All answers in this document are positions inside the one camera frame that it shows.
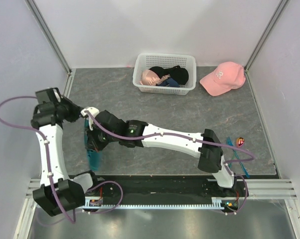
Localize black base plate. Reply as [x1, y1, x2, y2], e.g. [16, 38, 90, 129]
[93, 175, 249, 198]

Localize iridescent pink spoon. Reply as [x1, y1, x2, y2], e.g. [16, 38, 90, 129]
[233, 137, 245, 159]

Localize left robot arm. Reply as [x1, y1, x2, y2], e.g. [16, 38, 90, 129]
[31, 88, 100, 217]

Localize black garment in basket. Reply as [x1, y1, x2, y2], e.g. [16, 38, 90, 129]
[150, 65, 189, 85]

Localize navy blue garment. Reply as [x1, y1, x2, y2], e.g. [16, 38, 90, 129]
[157, 78, 180, 88]

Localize light blue cable duct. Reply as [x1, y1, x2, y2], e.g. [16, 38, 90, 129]
[80, 197, 237, 211]

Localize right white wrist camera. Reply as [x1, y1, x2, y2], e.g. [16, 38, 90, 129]
[80, 107, 100, 131]

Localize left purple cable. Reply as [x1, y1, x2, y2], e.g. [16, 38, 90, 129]
[0, 96, 127, 226]

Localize peach satin garment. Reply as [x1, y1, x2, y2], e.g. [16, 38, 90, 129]
[140, 70, 162, 86]

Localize pink baseball cap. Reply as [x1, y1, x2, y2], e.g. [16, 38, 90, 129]
[199, 62, 246, 97]

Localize teal satin napkin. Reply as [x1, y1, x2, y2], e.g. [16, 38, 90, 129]
[84, 119, 102, 171]

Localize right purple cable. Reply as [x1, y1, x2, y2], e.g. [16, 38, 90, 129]
[85, 111, 257, 216]

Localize white plastic basket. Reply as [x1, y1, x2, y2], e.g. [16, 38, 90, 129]
[133, 53, 196, 95]

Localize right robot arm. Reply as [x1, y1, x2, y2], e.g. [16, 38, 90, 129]
[81, 108, 237, 196]

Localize purple cable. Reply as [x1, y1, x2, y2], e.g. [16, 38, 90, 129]
[0, 96, 127, 226]
[85, 111, 257, 216]

